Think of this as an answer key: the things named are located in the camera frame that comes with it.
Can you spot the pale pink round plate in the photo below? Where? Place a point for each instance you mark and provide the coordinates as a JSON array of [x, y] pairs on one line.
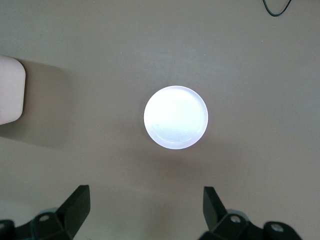
[[176, 117]]

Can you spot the white lunch box grey latches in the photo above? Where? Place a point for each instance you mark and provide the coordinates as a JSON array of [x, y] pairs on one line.
[[10, 92]]

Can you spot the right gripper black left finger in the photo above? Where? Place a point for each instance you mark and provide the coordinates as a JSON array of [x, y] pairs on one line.
[[75, 210]]

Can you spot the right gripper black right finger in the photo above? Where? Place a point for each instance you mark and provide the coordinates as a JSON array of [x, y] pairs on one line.
[[215, 212]]

